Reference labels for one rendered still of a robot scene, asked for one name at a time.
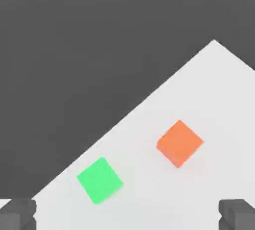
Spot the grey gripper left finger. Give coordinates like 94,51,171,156
0,198,38,230

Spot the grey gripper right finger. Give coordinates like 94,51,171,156
218,199,255,230

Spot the small green cube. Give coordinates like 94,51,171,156
76,156,125,205

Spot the small red cube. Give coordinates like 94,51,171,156
155,119,205,169

